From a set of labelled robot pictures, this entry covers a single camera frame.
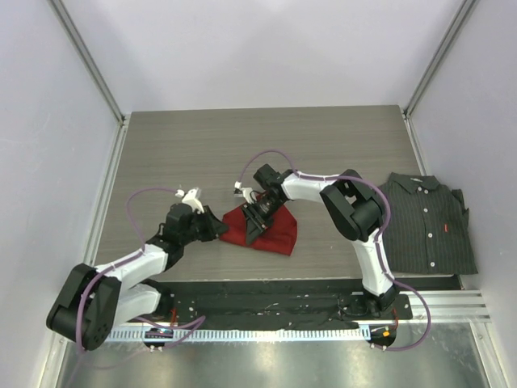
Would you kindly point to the aluminium front rail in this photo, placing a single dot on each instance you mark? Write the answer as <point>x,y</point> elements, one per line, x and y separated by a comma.
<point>441,307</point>

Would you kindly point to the aluminium frame post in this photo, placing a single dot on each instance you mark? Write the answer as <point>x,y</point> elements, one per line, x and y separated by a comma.
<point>460,18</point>
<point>75,37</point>

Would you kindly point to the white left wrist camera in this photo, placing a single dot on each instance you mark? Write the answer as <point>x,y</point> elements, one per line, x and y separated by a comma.
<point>191,198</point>

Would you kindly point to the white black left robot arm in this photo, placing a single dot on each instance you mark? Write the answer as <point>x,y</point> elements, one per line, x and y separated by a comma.
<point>93,300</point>

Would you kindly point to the red cloth napkin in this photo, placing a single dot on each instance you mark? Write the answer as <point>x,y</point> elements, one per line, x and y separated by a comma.
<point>280,238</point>

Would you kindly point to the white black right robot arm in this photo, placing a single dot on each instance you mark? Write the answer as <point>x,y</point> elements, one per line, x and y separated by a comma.
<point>359,213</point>

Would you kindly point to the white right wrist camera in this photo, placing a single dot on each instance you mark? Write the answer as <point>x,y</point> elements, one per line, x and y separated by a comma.
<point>246,193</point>

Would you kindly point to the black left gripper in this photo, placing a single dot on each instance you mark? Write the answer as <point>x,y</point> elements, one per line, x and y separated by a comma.
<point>213,227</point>

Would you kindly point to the right aluminium frame post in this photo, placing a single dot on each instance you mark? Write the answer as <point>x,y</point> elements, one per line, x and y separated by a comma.
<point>460,18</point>

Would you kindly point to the dark striped button shirt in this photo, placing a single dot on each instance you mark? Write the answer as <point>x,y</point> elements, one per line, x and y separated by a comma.
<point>428,232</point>

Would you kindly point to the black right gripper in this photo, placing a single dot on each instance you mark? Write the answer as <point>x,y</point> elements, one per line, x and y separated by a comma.
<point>255,223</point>

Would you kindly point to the left aluminium frame post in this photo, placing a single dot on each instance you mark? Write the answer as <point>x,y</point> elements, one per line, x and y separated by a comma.
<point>75,37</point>

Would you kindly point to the white slotted cable duct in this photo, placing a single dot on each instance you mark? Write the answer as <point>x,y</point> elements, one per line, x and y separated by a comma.
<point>149,335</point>

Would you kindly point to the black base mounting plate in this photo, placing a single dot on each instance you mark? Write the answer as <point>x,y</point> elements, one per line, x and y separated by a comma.
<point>273,305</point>

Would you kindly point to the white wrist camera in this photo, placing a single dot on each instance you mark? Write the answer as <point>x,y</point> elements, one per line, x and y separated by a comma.
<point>246,193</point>
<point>191,198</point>

